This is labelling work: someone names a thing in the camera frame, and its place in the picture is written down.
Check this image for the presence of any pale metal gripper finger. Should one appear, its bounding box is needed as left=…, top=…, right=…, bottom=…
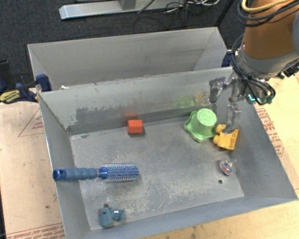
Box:
left=225, top=102, right=245, bottom=130
left=206, top=76, right=231, bottom=104

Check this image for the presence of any yellow toy duck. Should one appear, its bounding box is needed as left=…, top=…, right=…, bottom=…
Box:
left=210, top=121, right=243, bottom=153

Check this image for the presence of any green plastic cup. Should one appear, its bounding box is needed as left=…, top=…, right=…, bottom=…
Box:
left=181, top=106, right=221, bottom=144

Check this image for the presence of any orange-red block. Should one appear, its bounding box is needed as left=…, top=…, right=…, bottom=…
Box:
left=125, top=117, right=145, bottom=136

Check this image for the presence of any grey metal bin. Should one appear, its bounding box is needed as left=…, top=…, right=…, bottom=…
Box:
left=27, top=9, right=299, bottom=239

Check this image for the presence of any blue hairbrush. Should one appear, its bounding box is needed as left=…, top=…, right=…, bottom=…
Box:
left=51, top=157, right=141, bottom=192

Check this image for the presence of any blue-green toy animal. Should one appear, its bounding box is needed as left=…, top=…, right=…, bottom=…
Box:
left=95, top=201, right=127, bottom=230

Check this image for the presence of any brown cardboard board, red print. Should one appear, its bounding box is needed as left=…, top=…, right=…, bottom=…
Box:
left=0, top=51, right=299, bottom=239

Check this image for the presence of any black cylinder on white bracket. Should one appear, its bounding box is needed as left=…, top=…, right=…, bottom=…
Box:
left=280, top=60, right=299, bottom=78

